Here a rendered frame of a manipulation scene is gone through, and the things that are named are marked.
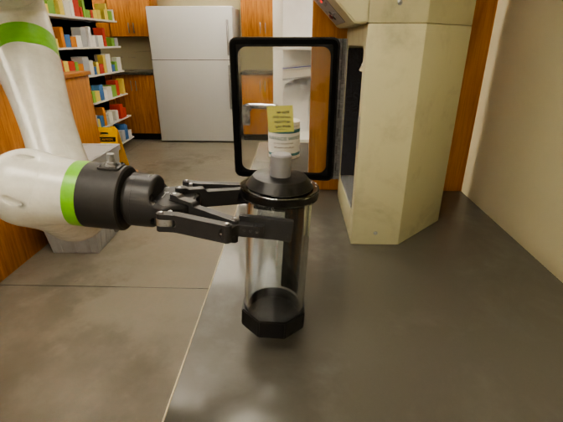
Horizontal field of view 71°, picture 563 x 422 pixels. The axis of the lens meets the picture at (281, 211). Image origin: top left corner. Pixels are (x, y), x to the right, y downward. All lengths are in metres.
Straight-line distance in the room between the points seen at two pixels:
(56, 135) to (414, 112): 0.67
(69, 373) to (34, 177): 1.62
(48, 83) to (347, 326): 0.67
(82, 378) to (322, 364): 1.59
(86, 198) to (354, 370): 0.44
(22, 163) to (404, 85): 0.67
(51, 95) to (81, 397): 1.45
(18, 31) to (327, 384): 0.79
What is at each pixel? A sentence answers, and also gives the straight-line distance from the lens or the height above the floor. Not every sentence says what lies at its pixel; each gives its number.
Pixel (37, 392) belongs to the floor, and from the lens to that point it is 2.12.
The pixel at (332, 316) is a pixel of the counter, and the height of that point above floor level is 0.94.
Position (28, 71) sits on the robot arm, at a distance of 0.85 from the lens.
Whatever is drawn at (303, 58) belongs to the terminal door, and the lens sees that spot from 1.14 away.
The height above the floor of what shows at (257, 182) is 1.21.
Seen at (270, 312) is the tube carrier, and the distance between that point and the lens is 0.59.
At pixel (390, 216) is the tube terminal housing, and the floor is 1.01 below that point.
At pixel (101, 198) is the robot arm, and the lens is 0.56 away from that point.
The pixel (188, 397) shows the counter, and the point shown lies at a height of 0.94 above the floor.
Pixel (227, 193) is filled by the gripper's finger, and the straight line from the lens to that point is 0.59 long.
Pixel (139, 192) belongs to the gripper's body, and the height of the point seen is 1.20.
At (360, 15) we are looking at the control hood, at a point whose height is 1.42.
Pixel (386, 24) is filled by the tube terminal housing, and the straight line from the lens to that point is 0.84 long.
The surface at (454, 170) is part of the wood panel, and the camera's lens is 1.35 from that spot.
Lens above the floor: 1.38
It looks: 23 degrees down
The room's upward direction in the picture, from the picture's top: straight up
